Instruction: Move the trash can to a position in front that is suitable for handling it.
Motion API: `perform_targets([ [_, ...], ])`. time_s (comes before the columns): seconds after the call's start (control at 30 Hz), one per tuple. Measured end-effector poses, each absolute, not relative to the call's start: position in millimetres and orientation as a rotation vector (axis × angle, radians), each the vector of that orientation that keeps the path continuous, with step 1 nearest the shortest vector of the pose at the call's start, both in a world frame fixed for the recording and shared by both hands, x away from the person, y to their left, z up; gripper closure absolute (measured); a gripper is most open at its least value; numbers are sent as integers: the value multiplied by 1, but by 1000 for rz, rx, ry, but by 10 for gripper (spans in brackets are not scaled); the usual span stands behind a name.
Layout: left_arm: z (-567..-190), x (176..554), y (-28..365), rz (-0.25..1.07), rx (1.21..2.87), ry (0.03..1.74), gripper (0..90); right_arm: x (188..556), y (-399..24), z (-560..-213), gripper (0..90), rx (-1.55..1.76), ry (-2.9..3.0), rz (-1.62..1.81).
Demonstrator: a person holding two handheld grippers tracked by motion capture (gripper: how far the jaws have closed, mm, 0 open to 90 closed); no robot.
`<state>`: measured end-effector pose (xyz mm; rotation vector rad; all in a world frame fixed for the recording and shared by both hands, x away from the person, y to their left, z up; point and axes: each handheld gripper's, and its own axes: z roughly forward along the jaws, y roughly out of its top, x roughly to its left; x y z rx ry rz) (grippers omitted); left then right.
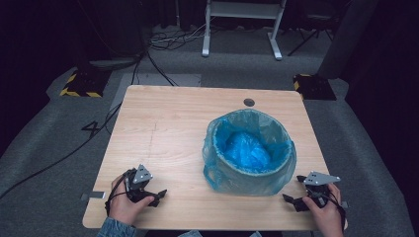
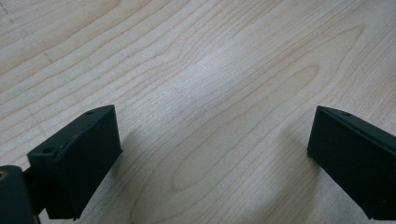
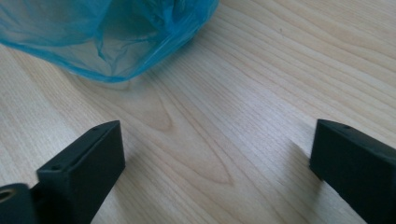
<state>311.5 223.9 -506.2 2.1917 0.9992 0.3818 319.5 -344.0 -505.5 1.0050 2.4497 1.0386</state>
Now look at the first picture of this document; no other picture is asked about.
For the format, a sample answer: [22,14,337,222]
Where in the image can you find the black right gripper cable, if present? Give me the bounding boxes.
[324,189,348,231]

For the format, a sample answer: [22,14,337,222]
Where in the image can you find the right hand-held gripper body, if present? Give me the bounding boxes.
[294,171,342,212]

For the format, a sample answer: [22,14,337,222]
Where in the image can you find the long black floor cable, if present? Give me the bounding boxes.
[0,102,124,201]

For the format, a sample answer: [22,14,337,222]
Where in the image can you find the white metal desk frame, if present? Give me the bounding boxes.
[201,0,288,61]

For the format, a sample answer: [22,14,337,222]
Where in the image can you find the person's left hand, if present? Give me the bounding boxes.
[108,174,155,227]

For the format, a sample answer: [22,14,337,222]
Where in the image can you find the person's right hand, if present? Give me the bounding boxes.
[301,182,346,237]

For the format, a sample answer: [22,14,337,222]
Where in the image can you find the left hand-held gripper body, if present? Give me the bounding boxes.
[124,163,156,203]

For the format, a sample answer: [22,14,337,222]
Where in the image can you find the grey pillar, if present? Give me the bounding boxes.
[316,0,380,80]

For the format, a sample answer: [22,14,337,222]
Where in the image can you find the black yellow striped base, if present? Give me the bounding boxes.
[293,73,338,102]
[59,67,112,99]

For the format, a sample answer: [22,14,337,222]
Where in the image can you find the bin with blue bag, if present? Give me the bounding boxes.
[202,109,297,198]

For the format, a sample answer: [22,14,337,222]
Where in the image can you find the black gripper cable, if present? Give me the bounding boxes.
[104,171,131,216]
[324,189,348,231]

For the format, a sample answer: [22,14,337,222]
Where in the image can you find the bundle of floor cables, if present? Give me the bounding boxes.
[146,22,213,52]

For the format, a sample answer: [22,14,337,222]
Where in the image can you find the round trash bin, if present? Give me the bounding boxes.
[207,110,296,196]

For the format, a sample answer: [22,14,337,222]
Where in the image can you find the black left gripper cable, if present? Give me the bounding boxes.
[104,171,131,216]

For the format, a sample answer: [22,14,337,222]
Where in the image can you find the black stand legs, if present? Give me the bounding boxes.
[287,27,334,57]

